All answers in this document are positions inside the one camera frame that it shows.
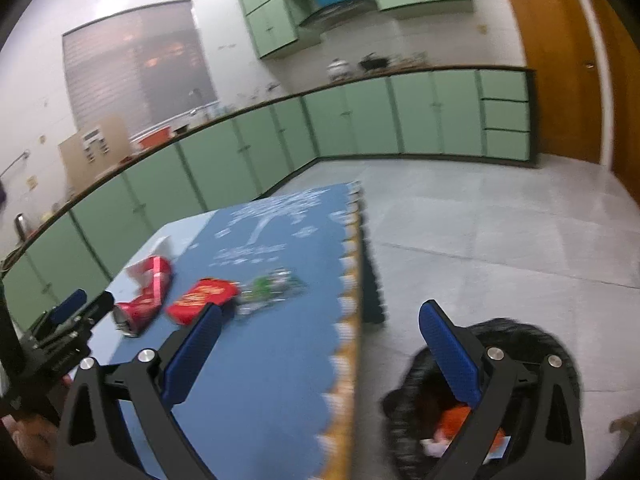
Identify bin with black bag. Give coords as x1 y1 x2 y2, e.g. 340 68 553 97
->
380 317 583 480

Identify grey window blind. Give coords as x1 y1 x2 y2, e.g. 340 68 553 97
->
62 0 218 136

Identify wooden folding table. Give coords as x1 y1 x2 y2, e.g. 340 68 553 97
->
320 182 373 480

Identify red snack packet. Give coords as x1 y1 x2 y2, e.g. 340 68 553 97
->
165 279 240 325

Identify black range hood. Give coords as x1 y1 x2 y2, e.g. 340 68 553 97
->
297 0 378 28

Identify metal towel rail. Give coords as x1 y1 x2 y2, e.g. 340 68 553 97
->
0 150 30 178

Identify crushed red soda can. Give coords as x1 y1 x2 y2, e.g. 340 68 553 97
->
112 256 174 338

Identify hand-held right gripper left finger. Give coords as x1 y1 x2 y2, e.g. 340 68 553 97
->
56 302 224 480

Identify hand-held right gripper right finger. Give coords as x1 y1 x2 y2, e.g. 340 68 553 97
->
419 300 587 480

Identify large orange foam fruit net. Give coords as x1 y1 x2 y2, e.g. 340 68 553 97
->
432 405 506 456

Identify green base cabinets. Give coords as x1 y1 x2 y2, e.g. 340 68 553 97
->
0 65 538 331

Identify wooden door with handle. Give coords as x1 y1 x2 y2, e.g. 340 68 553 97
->
492 0 613 166

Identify clear green print wrapper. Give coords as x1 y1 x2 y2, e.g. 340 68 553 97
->
234 269 308 317

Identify red basin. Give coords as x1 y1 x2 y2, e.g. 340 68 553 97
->
136 127 171 150

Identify blue tree print tablecloth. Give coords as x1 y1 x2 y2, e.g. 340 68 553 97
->
107 182 388 480

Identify person's left hand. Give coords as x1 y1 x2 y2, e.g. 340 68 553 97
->
10 417 60 473

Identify cardboard box on counter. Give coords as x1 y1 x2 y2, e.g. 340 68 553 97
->
58 114 133 196

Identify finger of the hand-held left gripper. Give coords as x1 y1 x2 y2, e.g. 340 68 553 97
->
30 291 115 376
27 289 87 348

